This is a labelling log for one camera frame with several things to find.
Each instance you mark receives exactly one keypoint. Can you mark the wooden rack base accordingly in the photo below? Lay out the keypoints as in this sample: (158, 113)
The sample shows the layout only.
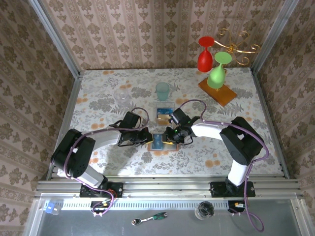
(225, 96)

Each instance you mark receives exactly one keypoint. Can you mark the teal plastic cup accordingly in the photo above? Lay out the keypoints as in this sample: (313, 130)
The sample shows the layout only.
(162, 92)

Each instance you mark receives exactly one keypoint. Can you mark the grey metal shelf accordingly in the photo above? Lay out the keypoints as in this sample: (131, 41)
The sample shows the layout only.
(172, 226)

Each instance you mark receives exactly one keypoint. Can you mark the blue white plastic part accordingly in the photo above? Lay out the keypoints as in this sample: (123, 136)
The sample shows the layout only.
(50, 208)

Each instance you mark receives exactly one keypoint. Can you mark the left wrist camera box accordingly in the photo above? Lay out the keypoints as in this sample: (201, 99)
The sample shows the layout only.
(131, 120)

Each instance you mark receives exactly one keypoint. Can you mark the brown card holder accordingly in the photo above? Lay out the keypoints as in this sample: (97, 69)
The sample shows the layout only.
(172, 147)

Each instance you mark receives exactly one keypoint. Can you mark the clear glass jar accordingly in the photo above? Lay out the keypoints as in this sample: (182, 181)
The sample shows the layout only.
(204, 210)

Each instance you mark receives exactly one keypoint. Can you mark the gold credit card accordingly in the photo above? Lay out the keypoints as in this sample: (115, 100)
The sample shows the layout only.
(163, 119)

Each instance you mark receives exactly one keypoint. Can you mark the clear acrylic card box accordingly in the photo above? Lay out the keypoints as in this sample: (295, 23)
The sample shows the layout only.
(163, 104)

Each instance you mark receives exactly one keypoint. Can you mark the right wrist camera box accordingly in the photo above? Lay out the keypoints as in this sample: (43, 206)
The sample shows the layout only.
(179, 116)

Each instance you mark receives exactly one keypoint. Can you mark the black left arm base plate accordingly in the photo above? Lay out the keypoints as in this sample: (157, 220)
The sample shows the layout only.
(115, 189)

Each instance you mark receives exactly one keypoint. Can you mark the green wine glass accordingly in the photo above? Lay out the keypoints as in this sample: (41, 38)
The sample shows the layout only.
(216, 78)

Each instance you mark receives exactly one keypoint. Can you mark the aluminium front frame rail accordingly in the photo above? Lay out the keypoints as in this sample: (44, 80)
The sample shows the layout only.
(167, 186)

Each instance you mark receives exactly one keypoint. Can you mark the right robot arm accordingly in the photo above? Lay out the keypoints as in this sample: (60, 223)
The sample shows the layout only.
(241, 145)

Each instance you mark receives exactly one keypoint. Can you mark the red wine glass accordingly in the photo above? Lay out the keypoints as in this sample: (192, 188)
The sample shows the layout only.
(204, 61)

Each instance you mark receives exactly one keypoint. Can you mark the floral tablecloth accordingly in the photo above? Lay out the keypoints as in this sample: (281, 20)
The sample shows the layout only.
(172, 162)

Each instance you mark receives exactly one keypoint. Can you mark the aluminium frame post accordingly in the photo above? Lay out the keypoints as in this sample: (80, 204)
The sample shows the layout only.
(273, 37)
(56, 39)

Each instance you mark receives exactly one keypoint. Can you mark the blue credit card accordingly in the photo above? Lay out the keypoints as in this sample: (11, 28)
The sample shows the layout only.
(158, 142)
(164, 111)

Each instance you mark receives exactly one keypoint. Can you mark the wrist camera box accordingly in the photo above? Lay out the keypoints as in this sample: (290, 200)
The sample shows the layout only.
(179, 116)
(131, 120)

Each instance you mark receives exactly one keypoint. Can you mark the clear glass tumbler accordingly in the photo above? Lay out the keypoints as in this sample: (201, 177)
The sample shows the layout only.
(121, 96)

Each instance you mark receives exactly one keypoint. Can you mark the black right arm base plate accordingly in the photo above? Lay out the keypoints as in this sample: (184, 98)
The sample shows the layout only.
(249, 189)

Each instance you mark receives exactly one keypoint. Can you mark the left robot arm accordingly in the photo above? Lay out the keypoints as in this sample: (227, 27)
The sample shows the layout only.
(73, 157)

